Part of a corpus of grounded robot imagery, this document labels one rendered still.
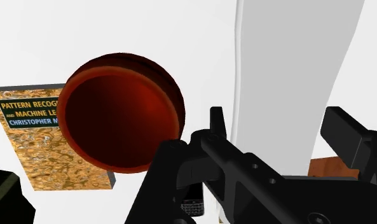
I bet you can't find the dark red bowl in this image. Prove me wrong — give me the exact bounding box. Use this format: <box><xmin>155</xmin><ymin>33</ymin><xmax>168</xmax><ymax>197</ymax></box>
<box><xmin>57</xmin><ymin>52</ymin><xmax>186</xmax><ymax>174</ymax></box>

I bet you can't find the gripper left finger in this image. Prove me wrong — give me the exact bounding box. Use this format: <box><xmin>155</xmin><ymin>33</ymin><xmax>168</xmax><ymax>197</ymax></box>
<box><xmin>124</xmin><ymin>106</ymin><xmax>299</xmax><ymax>224</ymax></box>

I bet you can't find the white curved panel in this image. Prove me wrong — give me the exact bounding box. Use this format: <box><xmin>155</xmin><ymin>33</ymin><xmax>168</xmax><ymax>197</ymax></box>
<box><xmin>230</xmin><ymin>0</ymin><xmax>366</xmax><ymax>176</ymax></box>

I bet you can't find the black keypad phone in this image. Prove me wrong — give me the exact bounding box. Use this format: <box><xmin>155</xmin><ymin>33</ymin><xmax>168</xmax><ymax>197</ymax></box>
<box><xmin>179</xmin><ymin>183</ymin><xmax>205</xmax><ymax>217</ymax></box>

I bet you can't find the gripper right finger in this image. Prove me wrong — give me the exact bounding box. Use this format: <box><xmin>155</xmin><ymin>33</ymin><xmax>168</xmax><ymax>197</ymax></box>
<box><xmin>319</xmin><ymin>106</ymin><xmax>377</xmax><ymax>188</ymax></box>

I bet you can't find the brown wooden block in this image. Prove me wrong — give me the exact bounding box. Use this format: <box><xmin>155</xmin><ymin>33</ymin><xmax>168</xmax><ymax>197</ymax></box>
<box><xmin>308</xmin><ymin>156</ymin><xmax>360</xmax><ymax>179</ymax></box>

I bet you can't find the golden cover book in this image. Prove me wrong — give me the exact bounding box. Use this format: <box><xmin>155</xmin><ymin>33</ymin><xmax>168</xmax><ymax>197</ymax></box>
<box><xmin>0</xmin><ymin>83</ymin><xmax>117</xmax><ymax>192</ymax></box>

